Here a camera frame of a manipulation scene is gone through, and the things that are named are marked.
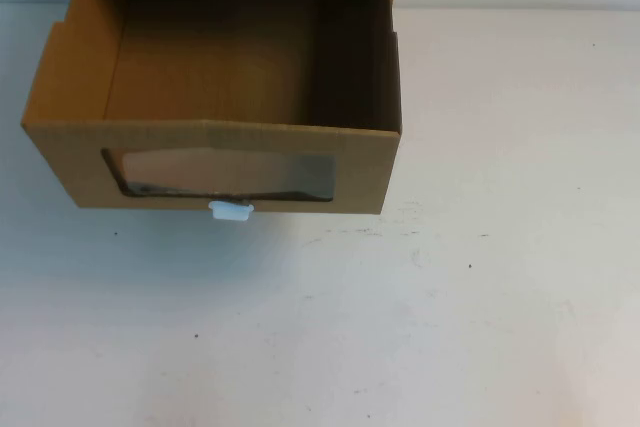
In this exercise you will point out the cardboard drawer with curved window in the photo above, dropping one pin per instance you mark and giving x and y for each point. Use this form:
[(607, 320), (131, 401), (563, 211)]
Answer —
[(280, 172)]

